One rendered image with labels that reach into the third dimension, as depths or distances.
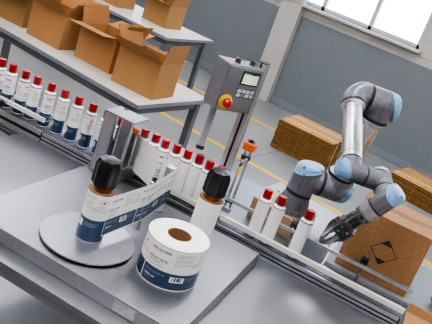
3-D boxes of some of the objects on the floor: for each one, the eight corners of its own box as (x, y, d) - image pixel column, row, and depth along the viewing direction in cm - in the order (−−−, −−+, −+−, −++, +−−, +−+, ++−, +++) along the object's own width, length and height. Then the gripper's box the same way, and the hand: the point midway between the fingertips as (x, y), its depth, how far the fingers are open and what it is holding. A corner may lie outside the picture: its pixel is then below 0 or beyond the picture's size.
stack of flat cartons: (269, 145, 656) (279, 118, 645) (287, 139, 701) (297, 114, 690) (322, 172, 631) (333, 144, 620) (338, 164, 677) (349, 138, 666)
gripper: (354, 207, 217) (307, 238, 227) (369, 228, 217) (322, 258, 226) (359, 201, 225) (314, 231, 234) (373, 221, 224) (328, 250, 234)
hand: (322, 240), depth 232 cm, fingers closed
